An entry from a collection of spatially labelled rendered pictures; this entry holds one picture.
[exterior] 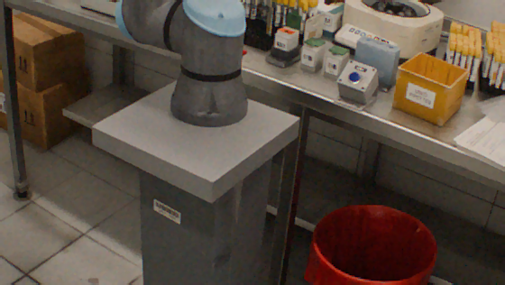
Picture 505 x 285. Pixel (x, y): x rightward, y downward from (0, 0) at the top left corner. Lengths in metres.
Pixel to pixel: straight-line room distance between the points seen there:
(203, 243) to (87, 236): 1.13
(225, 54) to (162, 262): 0.51
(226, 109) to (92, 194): 1.46
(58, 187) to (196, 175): 1.62
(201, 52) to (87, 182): 1.57
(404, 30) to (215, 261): 0.76
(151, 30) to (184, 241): 0.44
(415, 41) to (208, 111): 0.68
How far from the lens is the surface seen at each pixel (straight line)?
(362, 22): 1.80
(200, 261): 1.43
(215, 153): 1.21
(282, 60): 1.66
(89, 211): 2.59
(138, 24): 1.32
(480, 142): 1.47
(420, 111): 1.52
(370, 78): 1.51
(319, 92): 1.56
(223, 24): 1.23
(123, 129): 1.28
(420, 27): 1.77
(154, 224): 1.47
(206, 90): 1.28
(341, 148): 2.42
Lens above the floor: 1.57
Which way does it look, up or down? 31 degrees down
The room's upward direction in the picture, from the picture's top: 5 degrees clockwise
